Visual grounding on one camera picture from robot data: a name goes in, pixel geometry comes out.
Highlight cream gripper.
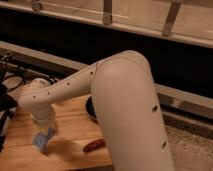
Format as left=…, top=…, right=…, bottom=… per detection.
left=31, top=106, right=55, bottom=134

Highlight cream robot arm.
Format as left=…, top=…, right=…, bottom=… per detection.
left=18, top=50, right=175, bottom=171

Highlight dark ceramic bowl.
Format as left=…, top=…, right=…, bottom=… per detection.
left=86, top=96, right=97, bottom=122

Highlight wooden board table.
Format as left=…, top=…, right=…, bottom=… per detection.
left=0, top=95, right=111, bottom=171

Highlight black equipment at left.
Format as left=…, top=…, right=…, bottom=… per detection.
left=0, top=84, right=17, bottom=152

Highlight black cable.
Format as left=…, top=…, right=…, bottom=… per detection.
left=0, top=53, right=31, bottom=94

